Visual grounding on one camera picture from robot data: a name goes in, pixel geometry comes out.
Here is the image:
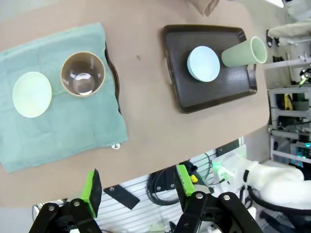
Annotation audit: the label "grey metal shelf rack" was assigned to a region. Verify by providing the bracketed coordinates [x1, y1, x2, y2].
[267, 84, 311, 168]

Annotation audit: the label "black corrugated cable hose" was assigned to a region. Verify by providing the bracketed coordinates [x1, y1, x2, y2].
[246, 185, 311, 220]

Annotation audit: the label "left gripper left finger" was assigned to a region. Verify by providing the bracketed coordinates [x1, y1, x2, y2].
[29, 168, 103, 233]

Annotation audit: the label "light blue bowl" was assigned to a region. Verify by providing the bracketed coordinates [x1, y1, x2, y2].
[186, 45, 221, 83]

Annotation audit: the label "pale green bowl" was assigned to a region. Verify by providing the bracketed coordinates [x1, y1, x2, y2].
[12, 71, 53, 119]

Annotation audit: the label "dark brown tray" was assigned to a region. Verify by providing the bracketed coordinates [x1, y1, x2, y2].
[161, 24, 258, 115]

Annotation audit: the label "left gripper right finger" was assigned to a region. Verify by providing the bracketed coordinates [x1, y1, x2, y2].
[173, 164, 263, 233]

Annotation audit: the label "pale green tall cup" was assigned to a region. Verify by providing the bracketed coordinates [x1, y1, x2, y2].
[220, 36, 268, 68]

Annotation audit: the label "black coiled cables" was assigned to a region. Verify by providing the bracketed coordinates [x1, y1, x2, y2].
[147, 169, 178, 207]

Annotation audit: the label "black flat plate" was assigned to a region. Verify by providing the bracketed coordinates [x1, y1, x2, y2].
[103, 186, 141, 211]

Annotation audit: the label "beige cloth mat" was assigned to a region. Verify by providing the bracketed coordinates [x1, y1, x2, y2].
[189, 0, 220, 17]

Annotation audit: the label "teal cloth mat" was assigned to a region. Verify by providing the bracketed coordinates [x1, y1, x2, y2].
[0, 22, 129, 173]

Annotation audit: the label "brown tall cup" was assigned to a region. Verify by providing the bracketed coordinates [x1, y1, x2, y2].
[60, 50, 106, 98]

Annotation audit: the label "white slotted panel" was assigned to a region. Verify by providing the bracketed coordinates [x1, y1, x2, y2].
[33, 143, 246, 233]

